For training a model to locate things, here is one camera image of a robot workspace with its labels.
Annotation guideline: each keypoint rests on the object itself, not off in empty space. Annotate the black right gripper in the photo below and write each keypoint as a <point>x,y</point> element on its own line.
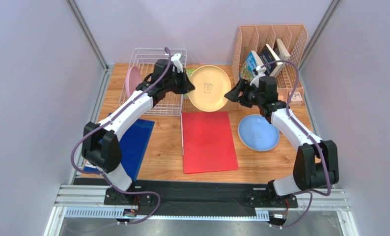
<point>243,92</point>

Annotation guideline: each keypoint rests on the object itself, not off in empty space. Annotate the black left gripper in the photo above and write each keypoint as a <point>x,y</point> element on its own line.
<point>187,86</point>

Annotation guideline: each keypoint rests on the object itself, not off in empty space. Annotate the blue plate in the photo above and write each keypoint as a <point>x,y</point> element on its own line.
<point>257,134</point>

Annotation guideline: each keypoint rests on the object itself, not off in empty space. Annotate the pink plate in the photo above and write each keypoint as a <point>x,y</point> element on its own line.
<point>133,79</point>

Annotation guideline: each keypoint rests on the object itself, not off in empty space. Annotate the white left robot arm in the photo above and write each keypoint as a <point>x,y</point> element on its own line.
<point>111,131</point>

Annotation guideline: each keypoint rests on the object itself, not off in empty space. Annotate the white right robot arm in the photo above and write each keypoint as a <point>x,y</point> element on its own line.
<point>316,162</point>

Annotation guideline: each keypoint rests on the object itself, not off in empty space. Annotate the green 65-storey treehouse book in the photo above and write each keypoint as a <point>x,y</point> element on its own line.
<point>189,72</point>

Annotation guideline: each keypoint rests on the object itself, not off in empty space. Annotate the blue 26-storey treehouse book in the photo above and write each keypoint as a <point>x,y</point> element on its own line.
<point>249,65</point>

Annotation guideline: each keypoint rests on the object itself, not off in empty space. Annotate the navy nineteen eighty-four book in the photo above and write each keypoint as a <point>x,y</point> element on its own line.
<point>268,55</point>

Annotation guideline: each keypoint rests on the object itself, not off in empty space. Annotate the red folder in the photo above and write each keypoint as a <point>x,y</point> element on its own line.
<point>208,144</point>

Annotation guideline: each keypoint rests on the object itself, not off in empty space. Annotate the small white box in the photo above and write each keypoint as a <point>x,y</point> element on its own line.
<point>296,97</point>

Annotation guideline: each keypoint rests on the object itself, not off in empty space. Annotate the white-covered book in organizer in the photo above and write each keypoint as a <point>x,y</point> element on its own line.
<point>281,50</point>

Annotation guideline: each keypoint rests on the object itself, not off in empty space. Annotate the blue folder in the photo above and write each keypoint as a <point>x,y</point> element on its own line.
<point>133,145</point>

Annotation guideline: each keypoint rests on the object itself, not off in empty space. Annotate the pink plastic file organizer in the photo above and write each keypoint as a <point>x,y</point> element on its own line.
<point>287,41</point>

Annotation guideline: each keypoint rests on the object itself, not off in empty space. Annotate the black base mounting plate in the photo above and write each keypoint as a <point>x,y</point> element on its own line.
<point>180,198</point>

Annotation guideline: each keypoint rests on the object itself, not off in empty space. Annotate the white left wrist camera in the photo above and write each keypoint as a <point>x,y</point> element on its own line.
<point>178,66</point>

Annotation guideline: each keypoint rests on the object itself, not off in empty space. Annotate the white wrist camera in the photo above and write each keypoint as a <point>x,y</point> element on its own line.
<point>178,66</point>
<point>259,72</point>

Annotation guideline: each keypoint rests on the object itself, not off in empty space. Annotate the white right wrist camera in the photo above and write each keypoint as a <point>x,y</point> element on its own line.
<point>259,72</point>

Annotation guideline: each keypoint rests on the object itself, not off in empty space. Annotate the aluminium frame rail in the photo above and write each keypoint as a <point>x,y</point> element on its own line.
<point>91,207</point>

